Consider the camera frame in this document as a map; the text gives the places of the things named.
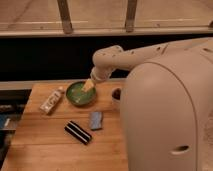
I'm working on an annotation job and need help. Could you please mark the left window post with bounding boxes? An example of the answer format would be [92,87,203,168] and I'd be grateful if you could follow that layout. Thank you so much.
[57,0,73,34]

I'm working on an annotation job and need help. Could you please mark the white bottle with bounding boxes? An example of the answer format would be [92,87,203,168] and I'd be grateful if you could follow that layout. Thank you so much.
[39,86,65,114]

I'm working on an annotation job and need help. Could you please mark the black white striped box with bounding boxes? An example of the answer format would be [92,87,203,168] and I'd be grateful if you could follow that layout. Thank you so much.
[64,121,92,145]

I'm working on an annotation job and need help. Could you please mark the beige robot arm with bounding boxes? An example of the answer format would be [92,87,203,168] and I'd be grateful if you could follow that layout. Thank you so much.
[90,37,213,171]

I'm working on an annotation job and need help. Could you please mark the blue sponge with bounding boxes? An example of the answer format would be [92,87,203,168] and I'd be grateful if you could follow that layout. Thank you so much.
[89,112,103,130]

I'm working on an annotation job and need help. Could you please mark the window post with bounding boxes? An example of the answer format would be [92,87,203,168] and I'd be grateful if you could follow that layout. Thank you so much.
[125,0,137,32]
[57,0,73,34]

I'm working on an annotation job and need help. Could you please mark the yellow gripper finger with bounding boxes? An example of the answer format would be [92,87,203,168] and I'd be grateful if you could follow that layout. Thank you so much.
[82,79,95,92]

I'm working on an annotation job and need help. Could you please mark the metal rail frame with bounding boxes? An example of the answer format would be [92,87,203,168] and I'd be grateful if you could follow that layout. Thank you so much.
[0,78,128,101]

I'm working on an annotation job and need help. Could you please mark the brown cup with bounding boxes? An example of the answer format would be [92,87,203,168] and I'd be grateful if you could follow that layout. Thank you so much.
[112,88,121,110]

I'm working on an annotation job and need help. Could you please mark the right window post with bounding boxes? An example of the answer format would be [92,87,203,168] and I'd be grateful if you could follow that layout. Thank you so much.
[125,0,137,32]

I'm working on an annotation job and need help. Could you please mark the green ceramic bowl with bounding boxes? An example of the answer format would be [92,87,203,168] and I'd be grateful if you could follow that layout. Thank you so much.
[66,81,96,106]

